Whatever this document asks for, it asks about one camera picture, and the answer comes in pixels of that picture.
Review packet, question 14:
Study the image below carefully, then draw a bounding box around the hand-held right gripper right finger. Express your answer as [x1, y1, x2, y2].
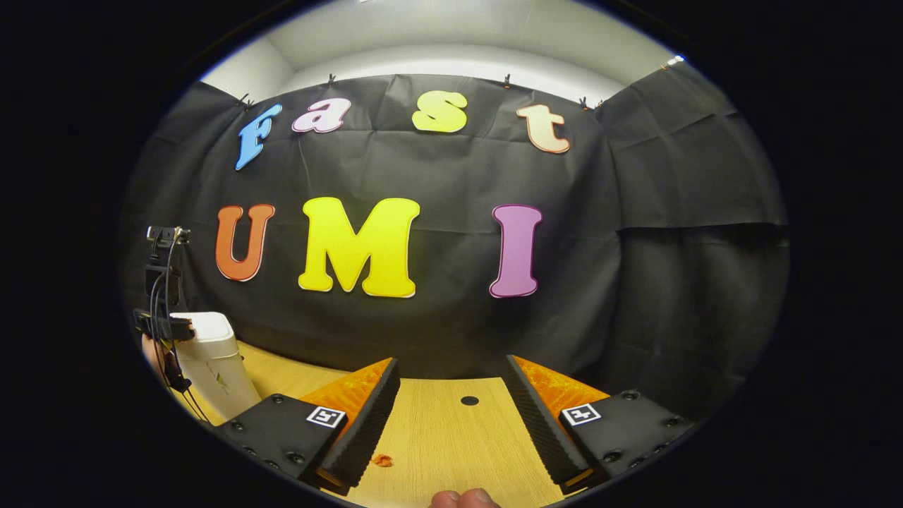
[504, 354, 699, 495]

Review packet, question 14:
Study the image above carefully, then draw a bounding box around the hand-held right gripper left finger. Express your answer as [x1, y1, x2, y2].
[215, 356, 401, 496]

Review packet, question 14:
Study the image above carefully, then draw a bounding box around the wooden desktop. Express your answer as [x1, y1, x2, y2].
[173, 340, 569, 508]

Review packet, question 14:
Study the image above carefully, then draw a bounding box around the white desktop garbage bin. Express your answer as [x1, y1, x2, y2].
[169, 312, 263, 424]

